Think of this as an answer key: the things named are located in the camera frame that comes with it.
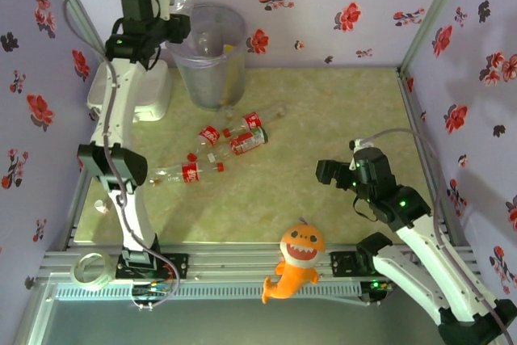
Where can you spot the aluminium side frame rail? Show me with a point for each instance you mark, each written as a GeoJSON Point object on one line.
{"type": "Point", "coordinates": [82, 199]}
{"type": "Point", "coordinates": [413, 106]}

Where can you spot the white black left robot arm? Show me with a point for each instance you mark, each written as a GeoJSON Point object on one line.
{"type": "Point", "coordinates": [121, 94]}

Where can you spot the aluminium base frame rail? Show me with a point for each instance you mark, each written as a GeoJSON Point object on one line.
{"type": "Point", "coordinates": [234, 260]}

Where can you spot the clear tape roll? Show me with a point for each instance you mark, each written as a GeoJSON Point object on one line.
{"type": "Point", "coordinates": [78, 274]}

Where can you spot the white lidded plastic box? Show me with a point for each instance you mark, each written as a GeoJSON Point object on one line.
{"type": "Point", "coordinates": [155, 90]}

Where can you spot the small white cup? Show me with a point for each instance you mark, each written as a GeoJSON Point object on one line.
{"type": "Point", "coordinates": [102, 207]}

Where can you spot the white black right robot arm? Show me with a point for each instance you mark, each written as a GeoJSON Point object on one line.
{"type": "Point", "coordinates": [428, 252]}

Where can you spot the translucent plastic waste bin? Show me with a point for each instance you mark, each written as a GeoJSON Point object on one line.
{"type": "Point", "coordinates": [210, 82]}

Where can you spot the orange plush shark toy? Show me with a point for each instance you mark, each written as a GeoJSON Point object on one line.
{"type": "Point", "coordinates": [301, 248]}

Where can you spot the green red label plastic bottle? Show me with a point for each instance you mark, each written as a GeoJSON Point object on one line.
{"type": "Point", "coordinates": [247, 141]}

